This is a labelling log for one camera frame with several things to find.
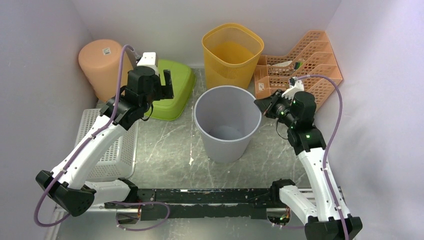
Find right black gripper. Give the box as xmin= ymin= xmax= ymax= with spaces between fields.
xmin=255 ymin=88 xmax=297 ymax=128

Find green plastic basin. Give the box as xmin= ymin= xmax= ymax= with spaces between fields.
xmin=151 ymin=59 xmax=196 ymax=121

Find grey plastic bucket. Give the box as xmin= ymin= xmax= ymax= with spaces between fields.
xmin=193 ymin=85 xmax=262 ymax=163

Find yellow slatted waste basket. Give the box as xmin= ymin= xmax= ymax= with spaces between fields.
xmin=201 ymin=23 xmax=265 ymax=90

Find large orange plastic bucket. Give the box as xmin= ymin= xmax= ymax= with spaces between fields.
xmin=78 ymin=39 xmax=123 ymax=102

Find white perforated tray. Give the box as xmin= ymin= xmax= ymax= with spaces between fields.
xmin=75 ymin=108 xmax=140 ymax=182

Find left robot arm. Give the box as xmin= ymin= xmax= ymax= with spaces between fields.
xmin=36 ymin=66 xmax=174 ymax=217

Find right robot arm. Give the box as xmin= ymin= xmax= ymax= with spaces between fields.
xmin=254 ymin=90 xmax=363 ymax=240

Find orange plastic file organizer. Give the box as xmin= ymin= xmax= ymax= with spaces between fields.
xmin=253 ymin=30 xmax=343 ymax=99

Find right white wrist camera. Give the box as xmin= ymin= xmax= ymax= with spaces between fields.
xmin=286 ymin=77 xmax=305 ymax=100

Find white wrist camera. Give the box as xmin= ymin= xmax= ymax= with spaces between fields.
xmin=136 ymin=52 xmax=160 ymax=76
xmin=286 ymin=77 xmax=305 ymax=100

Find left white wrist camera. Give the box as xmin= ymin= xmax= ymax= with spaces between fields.
xmin=136 ymin=52 xmax=160 ymax=76

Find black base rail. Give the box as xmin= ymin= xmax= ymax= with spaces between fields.
xmin=104 ymin=188 xmax=288 ymax=221

